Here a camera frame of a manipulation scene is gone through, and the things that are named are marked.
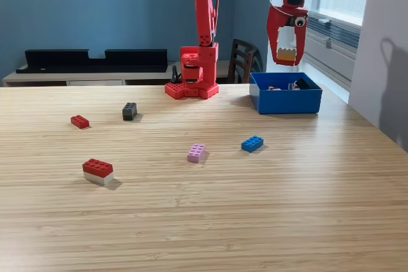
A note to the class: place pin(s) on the pale wooden sideboard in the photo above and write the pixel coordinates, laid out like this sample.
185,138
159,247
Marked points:
154,76

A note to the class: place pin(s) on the small red lego brick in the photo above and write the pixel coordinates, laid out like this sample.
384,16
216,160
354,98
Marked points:
79,121

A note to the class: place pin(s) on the beige orange red brick stack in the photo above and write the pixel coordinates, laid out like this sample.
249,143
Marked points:
286,55

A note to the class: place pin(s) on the dark grey lego brick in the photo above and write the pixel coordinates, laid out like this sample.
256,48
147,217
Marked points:
129,112

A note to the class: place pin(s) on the green lego brick stack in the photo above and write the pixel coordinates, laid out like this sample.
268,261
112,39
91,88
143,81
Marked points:
306,84

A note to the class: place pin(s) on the pink lego brick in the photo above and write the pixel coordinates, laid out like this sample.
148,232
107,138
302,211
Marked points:
195,153

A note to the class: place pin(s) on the red and white brick stack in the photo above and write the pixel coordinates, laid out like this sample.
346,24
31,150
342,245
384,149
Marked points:
97,170

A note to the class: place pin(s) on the blue lego brick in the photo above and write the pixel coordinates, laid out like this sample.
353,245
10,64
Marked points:
252,144

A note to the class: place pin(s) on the dark wooden chair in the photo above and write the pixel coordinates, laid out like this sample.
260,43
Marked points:
243,44

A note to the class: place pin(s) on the grey window vent grille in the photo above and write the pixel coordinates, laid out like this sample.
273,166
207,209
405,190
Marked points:
341,33

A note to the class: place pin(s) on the blue plastic bin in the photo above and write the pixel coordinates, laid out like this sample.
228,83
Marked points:
287,101

